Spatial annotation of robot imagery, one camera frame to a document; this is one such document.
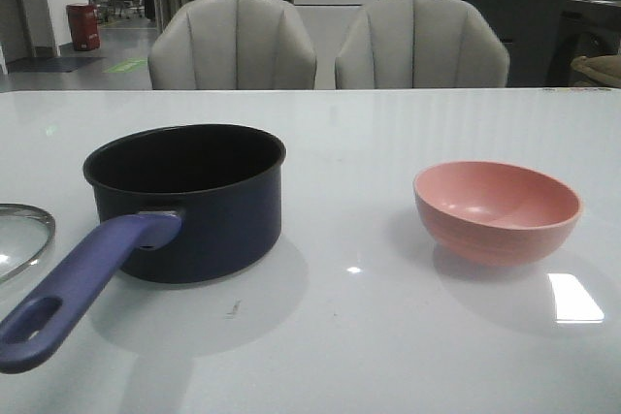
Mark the pink plastic bowl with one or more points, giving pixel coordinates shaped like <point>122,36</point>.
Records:
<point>494,213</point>

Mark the glass pot lid blue knob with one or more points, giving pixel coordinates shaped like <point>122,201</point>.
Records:
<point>26,233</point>

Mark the dark blue saucepan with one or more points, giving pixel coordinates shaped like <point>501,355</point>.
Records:
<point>176,205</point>

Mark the left beige upholstered chair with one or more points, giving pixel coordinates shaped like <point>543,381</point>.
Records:
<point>234,45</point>

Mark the beige upholstered chair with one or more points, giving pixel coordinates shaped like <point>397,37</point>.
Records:
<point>406,44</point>
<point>234,45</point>

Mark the right beige upholstered chair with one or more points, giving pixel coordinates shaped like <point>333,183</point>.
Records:
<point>406,44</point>

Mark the red trash bin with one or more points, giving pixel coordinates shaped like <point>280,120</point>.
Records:
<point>83,26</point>

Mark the black appliance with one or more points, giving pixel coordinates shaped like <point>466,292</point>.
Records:
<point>586,28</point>

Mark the olive cushion seat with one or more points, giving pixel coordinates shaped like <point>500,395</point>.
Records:
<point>599,71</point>

